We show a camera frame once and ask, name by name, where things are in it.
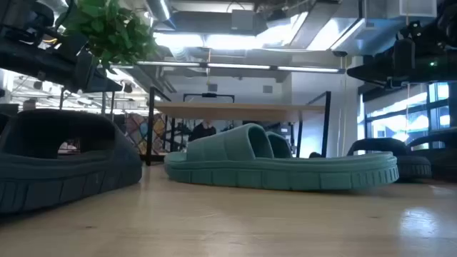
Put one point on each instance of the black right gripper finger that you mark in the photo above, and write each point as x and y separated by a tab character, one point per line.
375	76

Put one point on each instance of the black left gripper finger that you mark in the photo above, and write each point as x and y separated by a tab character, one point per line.
107	85

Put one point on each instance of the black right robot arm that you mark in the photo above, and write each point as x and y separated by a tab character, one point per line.
442	73

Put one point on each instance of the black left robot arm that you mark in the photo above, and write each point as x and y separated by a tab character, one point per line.
28	60

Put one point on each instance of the wooden shelf black metal legs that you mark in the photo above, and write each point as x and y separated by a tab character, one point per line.
232	111

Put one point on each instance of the green artificial plant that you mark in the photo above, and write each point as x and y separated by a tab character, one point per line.
107	32

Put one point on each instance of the colourful patchwork panel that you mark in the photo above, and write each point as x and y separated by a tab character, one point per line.
139	133

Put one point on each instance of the person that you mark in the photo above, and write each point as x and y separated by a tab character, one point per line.
201	131

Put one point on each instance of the long ceiling light bar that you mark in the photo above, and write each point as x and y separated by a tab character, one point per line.
235	66

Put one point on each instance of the silver ventilation duct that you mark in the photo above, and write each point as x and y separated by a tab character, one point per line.
159	10

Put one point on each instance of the distant black metal frame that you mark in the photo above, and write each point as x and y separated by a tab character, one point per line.
209	95

